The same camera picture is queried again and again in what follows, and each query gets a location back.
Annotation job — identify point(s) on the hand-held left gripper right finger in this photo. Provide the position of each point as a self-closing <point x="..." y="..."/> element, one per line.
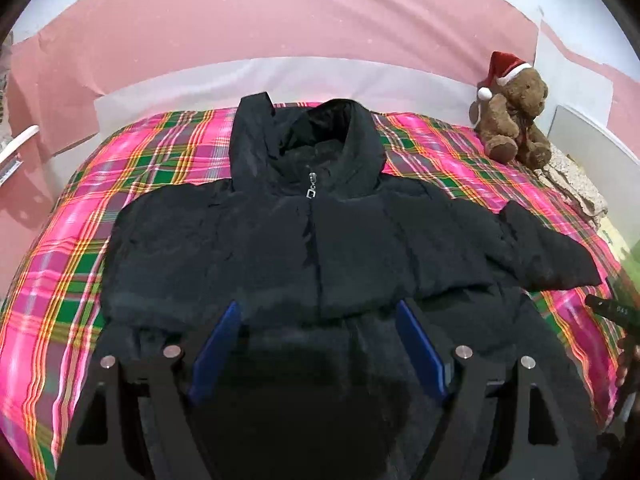
<point x="420" y="355"/>

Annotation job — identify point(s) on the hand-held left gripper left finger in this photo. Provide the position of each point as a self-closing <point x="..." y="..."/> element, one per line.
<point x="216" y="355"/>

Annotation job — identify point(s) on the black hooded puffer jacket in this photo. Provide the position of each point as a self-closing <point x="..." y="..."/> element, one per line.
<point x="310" y="240"/>

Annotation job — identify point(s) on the person's right hand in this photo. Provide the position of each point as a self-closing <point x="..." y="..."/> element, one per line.
<point x="629" y="360"/>

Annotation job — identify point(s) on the green yellow printed sheet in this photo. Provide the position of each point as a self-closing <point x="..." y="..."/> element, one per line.
<point x="615" y="240"/>

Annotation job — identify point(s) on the beige crochet cloth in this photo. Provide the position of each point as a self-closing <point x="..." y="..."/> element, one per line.
<point x="575" y="185"/>

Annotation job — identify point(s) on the white board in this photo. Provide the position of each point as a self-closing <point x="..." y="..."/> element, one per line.
<point x="595" y="150"/>

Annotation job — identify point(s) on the pink green plaid blanket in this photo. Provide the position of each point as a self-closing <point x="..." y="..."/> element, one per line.
<point x="165" y="160"/>

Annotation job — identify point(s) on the brown teddy bear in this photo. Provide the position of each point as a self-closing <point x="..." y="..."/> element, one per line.
<point x="517" y="120"/>

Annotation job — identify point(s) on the red white santa hat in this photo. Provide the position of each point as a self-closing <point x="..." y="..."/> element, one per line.
<point x="505" y="66"/>

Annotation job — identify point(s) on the white headboard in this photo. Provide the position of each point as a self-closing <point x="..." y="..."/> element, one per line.
<point x="300" y="82"/>

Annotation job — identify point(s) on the white rail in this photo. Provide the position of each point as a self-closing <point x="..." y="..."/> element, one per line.
<point x="15" y="152"/>

